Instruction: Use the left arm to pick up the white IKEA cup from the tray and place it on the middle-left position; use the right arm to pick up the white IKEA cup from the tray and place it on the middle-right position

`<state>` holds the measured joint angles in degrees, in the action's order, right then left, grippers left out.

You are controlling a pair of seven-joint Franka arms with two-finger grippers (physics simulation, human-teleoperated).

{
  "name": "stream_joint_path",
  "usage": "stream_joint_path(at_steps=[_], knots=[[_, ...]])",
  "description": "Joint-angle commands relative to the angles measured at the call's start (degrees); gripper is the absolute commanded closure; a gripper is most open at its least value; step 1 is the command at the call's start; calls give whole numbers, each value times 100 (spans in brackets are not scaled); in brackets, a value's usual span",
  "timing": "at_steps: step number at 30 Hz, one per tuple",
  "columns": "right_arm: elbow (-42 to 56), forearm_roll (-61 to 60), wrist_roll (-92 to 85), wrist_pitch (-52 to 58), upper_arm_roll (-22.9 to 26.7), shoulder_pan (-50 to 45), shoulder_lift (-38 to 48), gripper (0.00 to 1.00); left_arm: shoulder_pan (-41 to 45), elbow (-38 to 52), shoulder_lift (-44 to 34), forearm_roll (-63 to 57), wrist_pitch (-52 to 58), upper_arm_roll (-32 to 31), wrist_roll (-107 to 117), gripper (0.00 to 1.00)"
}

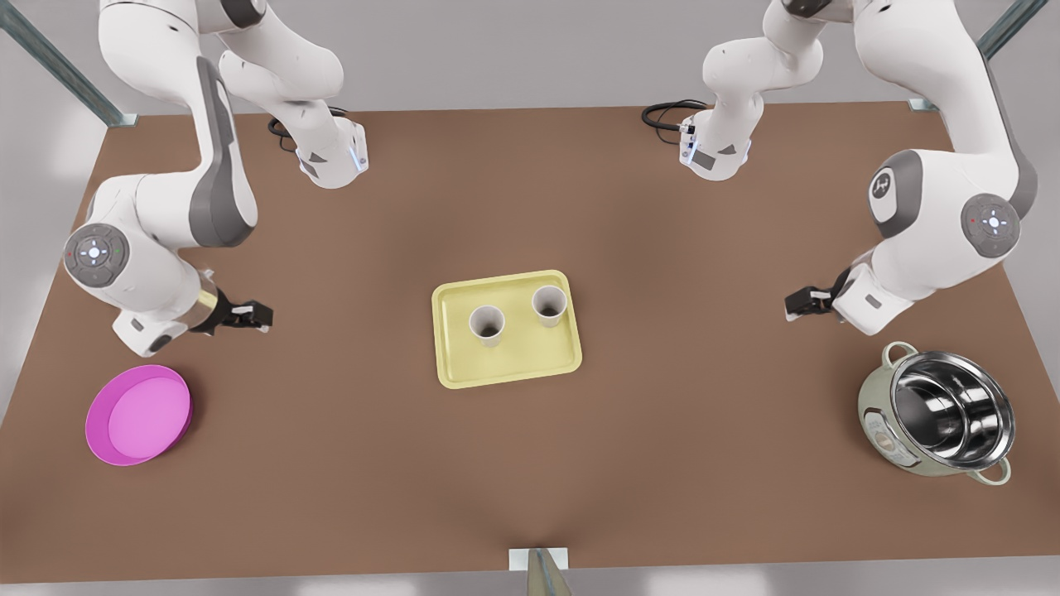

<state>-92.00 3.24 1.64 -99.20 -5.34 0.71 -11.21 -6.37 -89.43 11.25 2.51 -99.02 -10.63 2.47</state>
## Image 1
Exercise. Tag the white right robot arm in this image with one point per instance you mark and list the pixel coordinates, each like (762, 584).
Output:
(162, 219)

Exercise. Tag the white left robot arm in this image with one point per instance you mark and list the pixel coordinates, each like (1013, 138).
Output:
(927, 223)

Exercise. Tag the white IKEA cup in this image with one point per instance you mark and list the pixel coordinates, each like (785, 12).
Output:
(487, 325)
(549, 305)

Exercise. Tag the pale yellow tray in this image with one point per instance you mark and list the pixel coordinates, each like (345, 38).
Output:
(506, 329)

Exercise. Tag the pink round plate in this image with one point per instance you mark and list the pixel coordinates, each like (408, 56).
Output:
(138, 415)

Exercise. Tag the silver frame post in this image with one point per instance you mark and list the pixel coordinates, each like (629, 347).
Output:
(990, 41)
(62, 66)
(542, 571)

